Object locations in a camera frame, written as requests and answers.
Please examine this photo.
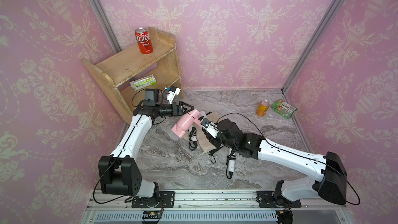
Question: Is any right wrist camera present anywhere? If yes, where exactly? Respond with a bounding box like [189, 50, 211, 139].
[200, 118, 219, 138]

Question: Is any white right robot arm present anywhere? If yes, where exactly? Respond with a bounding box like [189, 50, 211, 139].
[200, 119, 348, 205]

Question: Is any pink hair dryer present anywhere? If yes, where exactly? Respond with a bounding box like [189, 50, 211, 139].
[172, 110, 206, 138]

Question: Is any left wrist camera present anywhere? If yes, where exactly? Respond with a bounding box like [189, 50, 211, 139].
[165, 86, 181, 105]

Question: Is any white hair dryer right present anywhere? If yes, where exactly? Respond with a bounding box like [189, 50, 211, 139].
[226, 148, 236, 179]

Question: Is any green snack packet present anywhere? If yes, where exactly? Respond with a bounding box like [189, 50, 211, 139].
[271, 99, 297, 119]

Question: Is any beige hair dryer bag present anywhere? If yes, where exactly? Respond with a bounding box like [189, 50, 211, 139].
[183, 112, 222, 153]

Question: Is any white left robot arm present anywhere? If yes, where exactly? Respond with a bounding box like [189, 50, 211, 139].
[96, 86, 194, 205]

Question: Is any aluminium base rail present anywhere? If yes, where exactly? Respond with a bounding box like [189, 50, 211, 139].
[81, 189, 355, 224]

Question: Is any right aluminium corner post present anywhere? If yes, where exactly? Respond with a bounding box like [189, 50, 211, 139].
[281, 0, 344, 96]

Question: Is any white hair dryer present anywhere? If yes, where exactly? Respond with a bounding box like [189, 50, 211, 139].
[189, 127, 198, 151]
[226, 148, 236, 179]

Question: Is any black drawstring bag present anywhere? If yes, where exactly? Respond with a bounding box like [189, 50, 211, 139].
[208, 146, 224, 164]

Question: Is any wooden two-tier shelf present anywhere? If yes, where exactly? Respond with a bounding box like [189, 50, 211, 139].
[82, 28, 182, 124]

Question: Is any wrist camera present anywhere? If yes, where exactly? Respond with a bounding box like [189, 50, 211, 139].
[200, 118, 219, 138]
[165, 86, 181, 105]

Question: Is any aluminium corner post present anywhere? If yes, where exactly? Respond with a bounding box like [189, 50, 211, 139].
[89, 0, 122, 53]
[281, 0, 344, 96]

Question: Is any left aluminium corner post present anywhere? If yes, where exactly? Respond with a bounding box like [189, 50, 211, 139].
[89, 0, 122, 53]

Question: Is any red cola can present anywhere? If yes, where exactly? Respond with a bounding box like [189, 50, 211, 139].
[135, 28, 153, 55]

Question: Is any green white box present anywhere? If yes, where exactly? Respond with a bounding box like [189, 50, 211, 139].
[130, 75, 157, 91]

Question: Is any orange soda can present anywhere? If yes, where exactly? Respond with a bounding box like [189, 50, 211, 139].
[256, 100, 270, 117]

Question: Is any white hair dryer left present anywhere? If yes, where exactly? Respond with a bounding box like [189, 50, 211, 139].
[189, 127, 198, 151]

